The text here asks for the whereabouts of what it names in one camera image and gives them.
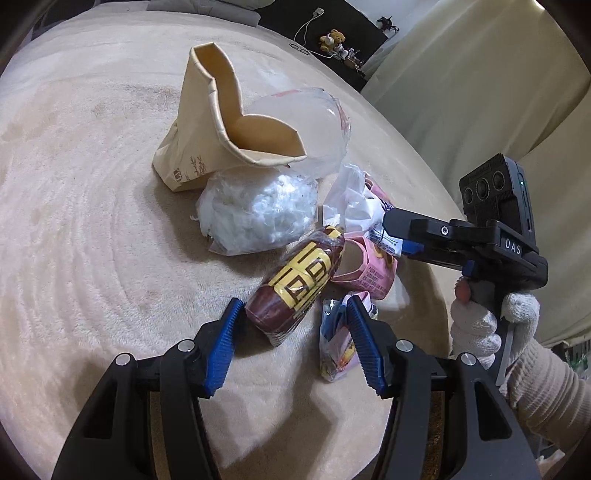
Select white cable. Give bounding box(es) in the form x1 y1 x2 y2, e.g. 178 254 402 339
293 7 324 44

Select small desk figurines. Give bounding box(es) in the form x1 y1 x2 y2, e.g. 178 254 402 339
341 45 366 70

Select pink cookie box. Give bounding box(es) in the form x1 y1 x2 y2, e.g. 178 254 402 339
329 235 398 301

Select bag of white shreds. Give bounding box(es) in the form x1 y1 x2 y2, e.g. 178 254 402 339
189 168 320 256

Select teddy bear toy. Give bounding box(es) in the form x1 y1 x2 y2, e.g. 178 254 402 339
318 29 347 52

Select black desk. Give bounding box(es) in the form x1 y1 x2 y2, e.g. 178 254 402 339
259 0 393 88

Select brown yellow snack wrapper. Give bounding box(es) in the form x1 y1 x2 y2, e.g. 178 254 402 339
244 225 346 348

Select pink snack wrapper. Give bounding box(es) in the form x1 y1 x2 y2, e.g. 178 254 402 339
365 181 395 214

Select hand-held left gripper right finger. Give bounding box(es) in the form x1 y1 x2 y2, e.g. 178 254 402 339
346 295 541 480

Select white pillow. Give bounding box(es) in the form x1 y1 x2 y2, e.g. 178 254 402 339
152 0 273 26

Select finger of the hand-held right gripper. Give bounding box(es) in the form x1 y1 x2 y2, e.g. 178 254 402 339
401 241 476 278
382 209 499 252

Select cream curtain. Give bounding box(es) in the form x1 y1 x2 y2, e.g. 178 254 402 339
360 0 591 347

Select beige plush blanket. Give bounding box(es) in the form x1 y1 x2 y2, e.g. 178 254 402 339
0 9 467 480

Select person's right hand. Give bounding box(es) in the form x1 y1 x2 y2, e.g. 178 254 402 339
450 279 541 370

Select clear plastic bag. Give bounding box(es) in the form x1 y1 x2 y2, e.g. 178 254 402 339
244 87 352 181

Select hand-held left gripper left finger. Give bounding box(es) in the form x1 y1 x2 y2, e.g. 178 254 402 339
51 298 245 480

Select white wrapper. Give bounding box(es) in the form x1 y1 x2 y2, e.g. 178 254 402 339
322 164 402 256

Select small colourful wrapper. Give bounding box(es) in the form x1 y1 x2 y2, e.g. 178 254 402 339
320 292 379 383

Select beige paper bag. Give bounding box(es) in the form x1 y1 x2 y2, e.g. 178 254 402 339
152 42 308 193

